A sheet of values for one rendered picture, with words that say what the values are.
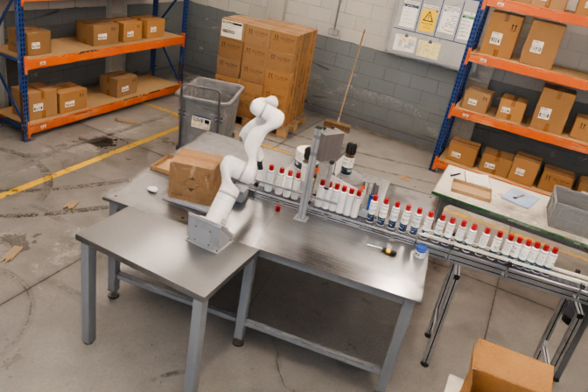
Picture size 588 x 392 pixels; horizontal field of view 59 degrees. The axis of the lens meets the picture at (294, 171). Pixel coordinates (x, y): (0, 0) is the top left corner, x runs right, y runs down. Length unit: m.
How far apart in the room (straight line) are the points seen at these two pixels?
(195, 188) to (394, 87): 4.93
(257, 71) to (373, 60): 1.86
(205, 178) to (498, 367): 2.02
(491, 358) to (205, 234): 1.63
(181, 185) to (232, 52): 3.87
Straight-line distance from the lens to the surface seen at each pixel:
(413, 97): 7.87
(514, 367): 2.59
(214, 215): 3.09
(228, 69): 7.22
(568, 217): 4.62
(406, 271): 3.33
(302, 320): 3.69
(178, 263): 3.01
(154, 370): 3.57
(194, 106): 5.79
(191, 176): 3.47
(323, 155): 3.33
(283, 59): 6.86
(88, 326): 3.63
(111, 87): 7.40
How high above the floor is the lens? 2.60
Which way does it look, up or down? 25 degrees down
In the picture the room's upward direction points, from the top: 10 degrees clockwise
